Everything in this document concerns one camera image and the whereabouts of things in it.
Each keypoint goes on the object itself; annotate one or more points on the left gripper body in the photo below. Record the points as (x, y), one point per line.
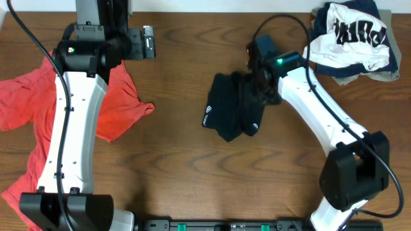
(104, 13)

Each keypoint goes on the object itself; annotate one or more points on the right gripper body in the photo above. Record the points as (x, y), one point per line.
(252, 86)

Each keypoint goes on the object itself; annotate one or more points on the navy blue garment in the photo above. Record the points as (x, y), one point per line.
(350, 72)

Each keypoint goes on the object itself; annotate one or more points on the black t-shirt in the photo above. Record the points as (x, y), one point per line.
(232, 108)

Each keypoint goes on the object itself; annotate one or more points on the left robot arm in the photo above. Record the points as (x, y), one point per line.
(90, 48)

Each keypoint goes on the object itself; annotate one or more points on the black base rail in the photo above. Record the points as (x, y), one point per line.
(165, 225)

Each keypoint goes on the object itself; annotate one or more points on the red t-shirt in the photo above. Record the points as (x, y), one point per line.
(32, 98)

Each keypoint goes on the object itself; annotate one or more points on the white printed t-shirt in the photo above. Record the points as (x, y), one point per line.
(350, 41)

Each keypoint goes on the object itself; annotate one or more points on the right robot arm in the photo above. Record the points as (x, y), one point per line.
(357, 162)

